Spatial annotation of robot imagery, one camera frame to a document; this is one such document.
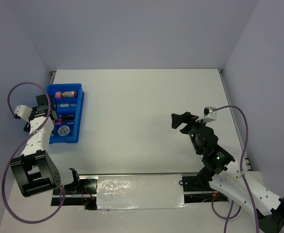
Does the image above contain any pink cap pencil tube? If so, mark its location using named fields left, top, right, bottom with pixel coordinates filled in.
left=54, top=91, right=77, bottom=99

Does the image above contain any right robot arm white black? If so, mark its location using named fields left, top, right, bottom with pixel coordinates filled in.
left=172, top=112, right=284, bottom=233

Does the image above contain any blue paint jar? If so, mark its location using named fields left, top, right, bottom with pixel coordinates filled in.
left=57, top=125, right=71, bottom=136

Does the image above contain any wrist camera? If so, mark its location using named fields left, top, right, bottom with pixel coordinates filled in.
left=195, top=107, right=217, bottom=124
left=13, top=105, right=32, bottom=122

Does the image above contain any orange cap black highlighter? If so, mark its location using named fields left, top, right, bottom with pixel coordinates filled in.
left=57, top=118, right=74, bottom=123

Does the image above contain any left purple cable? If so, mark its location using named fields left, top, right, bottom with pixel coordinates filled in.
left=1, top=82, right=65, bottom=223

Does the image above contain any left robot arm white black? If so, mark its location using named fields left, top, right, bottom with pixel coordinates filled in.
left=10, top=95, right=82, bottom=197

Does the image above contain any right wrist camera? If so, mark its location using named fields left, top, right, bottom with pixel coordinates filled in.
left=195, top=107, right=217, bottom=124

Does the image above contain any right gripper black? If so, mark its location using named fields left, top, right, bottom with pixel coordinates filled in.
left=171, top=111, right=209, bottom=154

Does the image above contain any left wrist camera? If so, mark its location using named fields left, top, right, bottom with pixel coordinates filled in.
left=13, top=105, right=32, bottom=122

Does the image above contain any blue compartment bin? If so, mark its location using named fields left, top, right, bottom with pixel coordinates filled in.
left=47, top=83, right=84, bottom=144

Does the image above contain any pink cap black highlighter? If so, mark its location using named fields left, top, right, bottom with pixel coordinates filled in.
left=59, top=114, right=75, bottom=118

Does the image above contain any purple cable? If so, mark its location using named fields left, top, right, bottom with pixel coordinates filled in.
left=1, top=82, right=65, bottom=223
left=211, top=105, right=260, bottom=233

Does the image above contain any silver foil plate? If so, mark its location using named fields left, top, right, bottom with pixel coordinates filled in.
left=96, top=174, right=186, bottom=210

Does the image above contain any blue slim pen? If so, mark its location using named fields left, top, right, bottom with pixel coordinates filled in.
left=57, top=103, right=77, bottom=108

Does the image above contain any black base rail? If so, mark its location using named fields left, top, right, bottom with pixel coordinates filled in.
left=63, top=172, right=219, bottom=211

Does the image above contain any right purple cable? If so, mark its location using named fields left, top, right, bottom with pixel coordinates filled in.
left=211, top=105, right=260, bottom=233

